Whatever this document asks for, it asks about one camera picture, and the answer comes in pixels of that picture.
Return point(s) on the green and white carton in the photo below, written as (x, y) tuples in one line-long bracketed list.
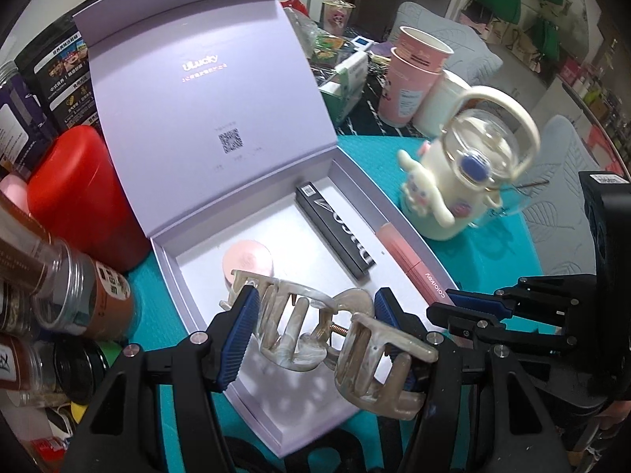
[(345, 83)]

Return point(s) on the lidded glass teacup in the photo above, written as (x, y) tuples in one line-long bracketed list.
[(339, 17)]

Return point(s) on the lavender gift box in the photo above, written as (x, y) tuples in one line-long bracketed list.
[(207, 108)]

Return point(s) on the cream cartoon water bottle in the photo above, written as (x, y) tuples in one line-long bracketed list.
[(453, 182)]

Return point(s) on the clear jar brown label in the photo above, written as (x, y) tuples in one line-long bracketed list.
[(24, 246)]

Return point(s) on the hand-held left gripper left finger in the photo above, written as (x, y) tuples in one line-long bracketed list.
[(236, 340)]

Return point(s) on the white paper cup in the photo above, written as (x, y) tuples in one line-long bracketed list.
[(443, 103)]

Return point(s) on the marble hair claw clip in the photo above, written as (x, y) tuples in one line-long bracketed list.
[(355, 305)]

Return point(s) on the green jar black lid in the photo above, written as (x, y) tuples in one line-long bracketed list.
[(81, 369)]

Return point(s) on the dark blue jar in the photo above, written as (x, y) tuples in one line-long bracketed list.
[(19, 118)]

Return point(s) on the pink round compact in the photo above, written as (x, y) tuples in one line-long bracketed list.
[(249, 258)]

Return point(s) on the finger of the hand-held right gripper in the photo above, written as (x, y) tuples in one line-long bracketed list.
[(493, 330), (478, 301)]

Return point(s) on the black snack packets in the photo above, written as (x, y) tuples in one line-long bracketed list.
[(64, 74)]

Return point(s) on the brown powder jar grey lid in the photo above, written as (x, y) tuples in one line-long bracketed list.
[(93, 300)]

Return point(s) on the red canister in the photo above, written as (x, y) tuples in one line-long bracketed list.
[(84, 197)]

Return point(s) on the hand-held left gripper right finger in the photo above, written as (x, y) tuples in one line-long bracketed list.
[(392, 313)]

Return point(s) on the long black lipstick box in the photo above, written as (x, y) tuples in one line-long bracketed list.
[(335, 231)]

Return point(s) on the pink lip gloss tube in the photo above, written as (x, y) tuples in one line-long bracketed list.
[(414, 261)]

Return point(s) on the pink paper cup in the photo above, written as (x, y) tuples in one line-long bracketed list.
[(404, 98), (426, 49)]

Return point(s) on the grey quilted chair cushion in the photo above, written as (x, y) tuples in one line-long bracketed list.
[(557, 197), (463, 49)]

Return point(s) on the glass mug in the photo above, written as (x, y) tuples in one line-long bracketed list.
[(512, 202)]

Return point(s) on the teal bubble mailer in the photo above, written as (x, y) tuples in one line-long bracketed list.
[(493, 246)]

